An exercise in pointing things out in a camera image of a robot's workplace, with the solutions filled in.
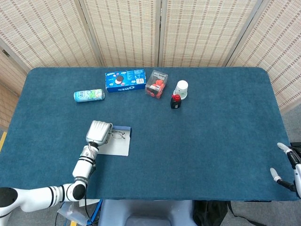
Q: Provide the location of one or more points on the clear box of red caps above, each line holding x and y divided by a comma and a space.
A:
156, 86

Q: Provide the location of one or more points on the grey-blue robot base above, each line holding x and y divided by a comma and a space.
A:
145, 212

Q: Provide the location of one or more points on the black bag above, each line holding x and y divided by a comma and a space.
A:
209, 212

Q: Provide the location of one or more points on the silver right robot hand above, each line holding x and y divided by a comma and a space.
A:
298, 171

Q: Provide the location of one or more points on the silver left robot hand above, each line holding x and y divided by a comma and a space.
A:
98, 131

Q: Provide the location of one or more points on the blue glasses case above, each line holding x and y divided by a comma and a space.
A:
117, 147

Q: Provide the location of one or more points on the blue tablecloth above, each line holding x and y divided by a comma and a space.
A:
188, 141

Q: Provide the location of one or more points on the blue Oreo cookie box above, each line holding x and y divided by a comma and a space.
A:
124, 81

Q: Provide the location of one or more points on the woven bamboo folding screen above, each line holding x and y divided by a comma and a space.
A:
129, 30

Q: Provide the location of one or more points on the wire-frame eyeglasses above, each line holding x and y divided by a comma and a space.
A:
115, 134

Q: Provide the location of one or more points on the white paper sheet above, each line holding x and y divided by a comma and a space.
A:
90, 202

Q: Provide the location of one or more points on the light blue drink can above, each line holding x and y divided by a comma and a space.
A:
89, 95

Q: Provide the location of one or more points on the black bottle with red cap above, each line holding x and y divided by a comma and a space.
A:
176, 103

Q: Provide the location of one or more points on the clear plastic bag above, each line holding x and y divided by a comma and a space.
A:
73, 213

